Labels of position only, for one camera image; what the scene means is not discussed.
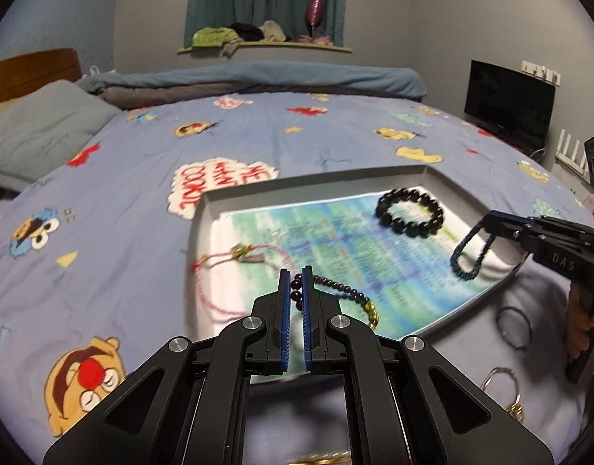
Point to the grey cloth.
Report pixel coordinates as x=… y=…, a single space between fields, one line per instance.
x=231 y=49

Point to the person's right hand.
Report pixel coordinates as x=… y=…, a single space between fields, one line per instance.
x=590 y=307

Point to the beige cloth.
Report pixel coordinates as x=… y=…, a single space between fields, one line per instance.
x=272 y=30

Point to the black elastic band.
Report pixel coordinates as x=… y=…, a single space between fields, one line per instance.
x=498 y=320

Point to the black television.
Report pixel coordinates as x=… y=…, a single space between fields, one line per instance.
x=508 y=97

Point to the pink balloon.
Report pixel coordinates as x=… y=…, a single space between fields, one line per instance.
x=315 y=9

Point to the wooden headboard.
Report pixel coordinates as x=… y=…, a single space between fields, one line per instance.
x=30 y=72

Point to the window sill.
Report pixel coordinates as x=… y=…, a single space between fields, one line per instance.
x=287 y=46

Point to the grey blanket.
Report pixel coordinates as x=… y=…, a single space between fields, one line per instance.
x=146 y=96

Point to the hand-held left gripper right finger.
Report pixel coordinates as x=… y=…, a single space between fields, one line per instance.
x=307 y=319

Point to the white router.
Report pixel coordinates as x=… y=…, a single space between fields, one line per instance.
x=568 y=160

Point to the grey cardboard tray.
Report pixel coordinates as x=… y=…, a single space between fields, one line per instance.
x=326 y=177

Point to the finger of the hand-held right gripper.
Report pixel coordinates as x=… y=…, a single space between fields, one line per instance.
x=505 y=235
x=508 y=217

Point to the wall hook rack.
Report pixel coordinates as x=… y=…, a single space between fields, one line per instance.
x=539 y=70

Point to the printed paper sheet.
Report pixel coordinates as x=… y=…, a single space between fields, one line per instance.
x=350 y=232

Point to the blue blanket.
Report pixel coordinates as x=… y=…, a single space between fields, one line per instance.
x=277 y=75

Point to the grey pillow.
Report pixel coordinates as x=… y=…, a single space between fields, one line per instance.
x=40 y=131

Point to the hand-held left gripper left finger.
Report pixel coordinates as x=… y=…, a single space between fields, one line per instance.
x=285 y=319

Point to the thin silver bangle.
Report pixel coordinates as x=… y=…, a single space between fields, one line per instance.
x=486 y=379

